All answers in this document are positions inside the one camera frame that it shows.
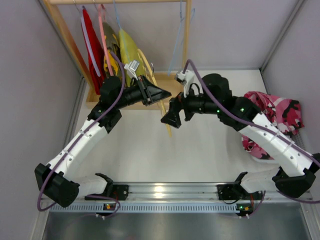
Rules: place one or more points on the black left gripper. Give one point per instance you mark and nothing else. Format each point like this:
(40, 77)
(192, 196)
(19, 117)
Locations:
(145, 90)

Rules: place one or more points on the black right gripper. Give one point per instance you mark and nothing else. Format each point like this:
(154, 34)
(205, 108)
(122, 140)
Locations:
(183, 106)

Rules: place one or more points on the cream wooden hanger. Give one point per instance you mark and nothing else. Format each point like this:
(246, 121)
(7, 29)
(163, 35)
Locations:
(147, 67)

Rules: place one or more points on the pink black patterned trousers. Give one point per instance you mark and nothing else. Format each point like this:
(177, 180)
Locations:
(284, 113)

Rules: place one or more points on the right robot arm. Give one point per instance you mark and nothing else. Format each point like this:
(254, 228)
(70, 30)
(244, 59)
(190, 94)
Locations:
(297, 169)

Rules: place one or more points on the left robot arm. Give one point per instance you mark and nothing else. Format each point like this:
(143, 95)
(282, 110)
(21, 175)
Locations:
(57, 179)

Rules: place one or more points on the lime green trousers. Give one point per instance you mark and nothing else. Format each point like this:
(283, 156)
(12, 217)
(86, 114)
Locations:
(129, 51)

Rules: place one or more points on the camouflage yellow green trousers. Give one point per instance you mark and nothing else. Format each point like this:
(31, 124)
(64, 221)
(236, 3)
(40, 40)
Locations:
(112, 44)

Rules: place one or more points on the red trousers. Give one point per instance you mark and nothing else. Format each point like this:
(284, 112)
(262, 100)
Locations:
(98, 54)

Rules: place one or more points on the pink hanger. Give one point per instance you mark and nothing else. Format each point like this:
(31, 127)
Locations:
(101, 19)

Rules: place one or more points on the white lavender hanger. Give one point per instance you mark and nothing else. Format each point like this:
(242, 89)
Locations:
(88, 43)

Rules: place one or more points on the wooden clothes rack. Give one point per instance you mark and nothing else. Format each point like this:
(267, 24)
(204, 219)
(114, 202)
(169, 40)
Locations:
(68, 40)

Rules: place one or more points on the white plastic basket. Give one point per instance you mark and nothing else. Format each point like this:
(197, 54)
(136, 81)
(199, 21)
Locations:
(297, 140)

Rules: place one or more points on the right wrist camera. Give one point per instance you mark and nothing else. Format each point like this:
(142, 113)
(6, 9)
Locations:
(185, 79)

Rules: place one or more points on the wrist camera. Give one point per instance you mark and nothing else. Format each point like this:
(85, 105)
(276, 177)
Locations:
(185, 79)
(131, 69)

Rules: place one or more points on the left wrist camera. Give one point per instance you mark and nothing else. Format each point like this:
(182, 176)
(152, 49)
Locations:
(131, 69)

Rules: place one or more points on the aluminium mounting rail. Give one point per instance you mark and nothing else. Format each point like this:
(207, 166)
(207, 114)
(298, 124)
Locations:
(172, 191)

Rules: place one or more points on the slotted cable duct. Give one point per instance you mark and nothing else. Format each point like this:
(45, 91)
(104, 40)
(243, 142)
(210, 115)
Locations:
(139, 207)

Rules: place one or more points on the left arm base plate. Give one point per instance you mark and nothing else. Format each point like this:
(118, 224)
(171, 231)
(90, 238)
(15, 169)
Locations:
(120, 192)

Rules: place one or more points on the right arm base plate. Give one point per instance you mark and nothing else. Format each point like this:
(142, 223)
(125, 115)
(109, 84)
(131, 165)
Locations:
(226, 192)

